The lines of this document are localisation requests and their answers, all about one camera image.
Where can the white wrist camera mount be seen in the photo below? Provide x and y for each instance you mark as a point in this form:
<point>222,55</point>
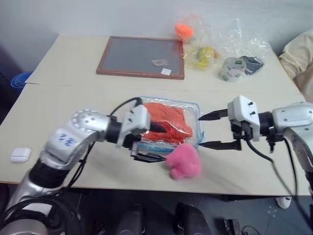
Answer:
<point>244,110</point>
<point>137,120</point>

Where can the wood-framed grey board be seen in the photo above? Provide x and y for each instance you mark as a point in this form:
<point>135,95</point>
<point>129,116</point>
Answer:
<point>137,56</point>

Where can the white shoe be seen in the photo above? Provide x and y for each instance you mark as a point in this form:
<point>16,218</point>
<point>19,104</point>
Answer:
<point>283,202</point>

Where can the dark rounded shape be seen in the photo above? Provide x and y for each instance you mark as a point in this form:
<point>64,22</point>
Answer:
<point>190,220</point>
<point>130,220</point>

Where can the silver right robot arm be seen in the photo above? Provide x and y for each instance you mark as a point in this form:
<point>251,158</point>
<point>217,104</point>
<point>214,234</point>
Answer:
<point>291,120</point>

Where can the clear bag with orange toy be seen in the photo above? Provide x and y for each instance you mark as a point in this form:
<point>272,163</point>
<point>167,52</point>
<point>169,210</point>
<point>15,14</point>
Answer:
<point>199,27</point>

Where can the clear plastic zip pouch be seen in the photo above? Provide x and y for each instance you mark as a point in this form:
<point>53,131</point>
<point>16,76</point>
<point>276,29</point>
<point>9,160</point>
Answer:
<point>195,115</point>

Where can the clear bag with yellow items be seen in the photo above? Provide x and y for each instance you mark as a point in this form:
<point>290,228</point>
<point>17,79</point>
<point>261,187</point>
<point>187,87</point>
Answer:
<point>201,56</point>

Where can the clear packing tape roll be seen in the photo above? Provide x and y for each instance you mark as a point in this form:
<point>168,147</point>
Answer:
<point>232,69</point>

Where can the white earbud case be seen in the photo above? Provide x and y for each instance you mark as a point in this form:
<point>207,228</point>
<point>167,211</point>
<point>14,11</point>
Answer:
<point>20,155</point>

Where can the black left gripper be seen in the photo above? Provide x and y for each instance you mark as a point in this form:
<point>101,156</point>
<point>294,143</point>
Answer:
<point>135,147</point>

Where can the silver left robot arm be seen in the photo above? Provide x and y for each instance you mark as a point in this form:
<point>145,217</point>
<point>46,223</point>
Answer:
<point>80,127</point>

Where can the pink plush toy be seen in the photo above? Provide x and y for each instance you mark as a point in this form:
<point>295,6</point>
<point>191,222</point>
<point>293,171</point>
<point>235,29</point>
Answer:
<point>184,161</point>

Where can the person in beige clothing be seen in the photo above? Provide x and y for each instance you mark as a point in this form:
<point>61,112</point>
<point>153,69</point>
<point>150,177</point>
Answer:
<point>298,58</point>

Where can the orange plush toy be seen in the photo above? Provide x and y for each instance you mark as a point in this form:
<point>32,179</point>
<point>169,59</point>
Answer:
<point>184,30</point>

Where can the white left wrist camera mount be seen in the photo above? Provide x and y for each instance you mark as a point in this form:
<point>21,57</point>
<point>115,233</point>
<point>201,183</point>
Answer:
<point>137,120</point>

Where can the crumpled clear plastic bag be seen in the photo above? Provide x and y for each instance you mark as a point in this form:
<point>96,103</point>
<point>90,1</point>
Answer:
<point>244,39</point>

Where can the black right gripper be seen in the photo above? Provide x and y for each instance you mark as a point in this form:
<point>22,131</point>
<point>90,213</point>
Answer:
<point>240,133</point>

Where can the black item in bag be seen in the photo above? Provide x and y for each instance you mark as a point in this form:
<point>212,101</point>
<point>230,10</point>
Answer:
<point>253,64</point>

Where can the orange cloth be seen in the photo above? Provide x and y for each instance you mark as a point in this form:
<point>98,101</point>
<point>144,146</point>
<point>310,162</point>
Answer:
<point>176,120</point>

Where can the blue round stool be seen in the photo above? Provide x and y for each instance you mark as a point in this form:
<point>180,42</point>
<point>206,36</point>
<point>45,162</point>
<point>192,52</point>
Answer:
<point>20,79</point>

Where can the small white label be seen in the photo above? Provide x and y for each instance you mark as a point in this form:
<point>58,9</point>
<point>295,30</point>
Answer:
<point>166,71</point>

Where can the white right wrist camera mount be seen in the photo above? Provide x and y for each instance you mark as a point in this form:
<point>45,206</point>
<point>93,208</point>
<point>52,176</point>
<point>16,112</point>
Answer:
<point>244,110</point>

